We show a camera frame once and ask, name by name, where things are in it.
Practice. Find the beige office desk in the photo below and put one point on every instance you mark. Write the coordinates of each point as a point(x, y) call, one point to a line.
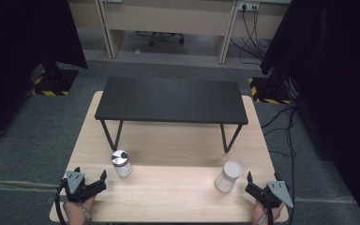
point(168, 15)

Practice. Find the white wall power outlet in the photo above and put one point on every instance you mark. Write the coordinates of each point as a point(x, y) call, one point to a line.
point(248, 5)

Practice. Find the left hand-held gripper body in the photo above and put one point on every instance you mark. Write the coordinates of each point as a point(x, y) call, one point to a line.
point(75, 182)

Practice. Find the small white floor object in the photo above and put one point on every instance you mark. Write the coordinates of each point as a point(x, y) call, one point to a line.
point(137, 51)

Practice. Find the black office chair base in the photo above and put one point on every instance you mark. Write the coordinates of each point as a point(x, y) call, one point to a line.
point(165, 37)

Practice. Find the black shelf with metal legs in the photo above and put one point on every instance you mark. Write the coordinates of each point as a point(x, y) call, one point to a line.
point(172, 100)

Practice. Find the person's left hand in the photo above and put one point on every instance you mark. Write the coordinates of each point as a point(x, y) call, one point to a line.
point(76, 212)

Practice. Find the black stand base striped tape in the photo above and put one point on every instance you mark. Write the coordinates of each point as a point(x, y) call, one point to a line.
point(56, 82)
point(268, 90)

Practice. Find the silver-lidded glass shaker jar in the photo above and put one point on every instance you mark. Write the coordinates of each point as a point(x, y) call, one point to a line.
point(122, 165)

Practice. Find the white-lidded clear jar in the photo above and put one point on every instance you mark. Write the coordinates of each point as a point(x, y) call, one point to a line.
point(229, 175)

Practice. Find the black curtain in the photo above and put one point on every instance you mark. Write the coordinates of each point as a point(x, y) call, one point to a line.
point(334, 78)
point(18, 47)

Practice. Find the person's right hand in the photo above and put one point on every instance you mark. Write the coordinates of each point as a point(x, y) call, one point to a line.
point(259, 214)

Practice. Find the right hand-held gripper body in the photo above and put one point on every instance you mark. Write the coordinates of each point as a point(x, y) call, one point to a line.
point(278, 190)

